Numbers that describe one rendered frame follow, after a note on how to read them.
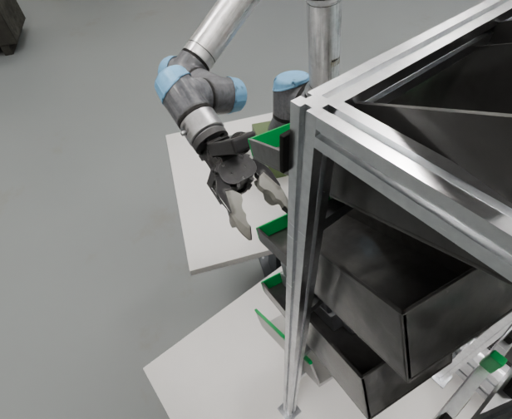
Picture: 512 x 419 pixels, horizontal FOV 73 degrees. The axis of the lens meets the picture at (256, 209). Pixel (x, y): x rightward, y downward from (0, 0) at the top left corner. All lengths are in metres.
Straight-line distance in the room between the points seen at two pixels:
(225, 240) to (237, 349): 0.35
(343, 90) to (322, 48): 0.79
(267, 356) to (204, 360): 0.16
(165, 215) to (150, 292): 0.56
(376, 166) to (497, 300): 0.21
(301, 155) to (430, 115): 0.08
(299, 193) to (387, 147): 0.09
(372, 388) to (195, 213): 0.90
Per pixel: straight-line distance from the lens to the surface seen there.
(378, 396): 0.46
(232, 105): 0.77
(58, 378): 2.11
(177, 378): 0.97
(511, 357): 0.97
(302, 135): 0.21
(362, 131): 0.19
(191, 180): 1.33
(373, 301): 0.29
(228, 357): 0.96
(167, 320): 2.00
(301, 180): 0.23
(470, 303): 0.33
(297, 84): 1.16
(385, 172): 0.17
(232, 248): 1.10
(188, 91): 0.69
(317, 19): 0.97
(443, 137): 0.17
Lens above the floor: 1.77
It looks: 50 degrees down
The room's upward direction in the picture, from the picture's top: 5 degrees counter-clockwise
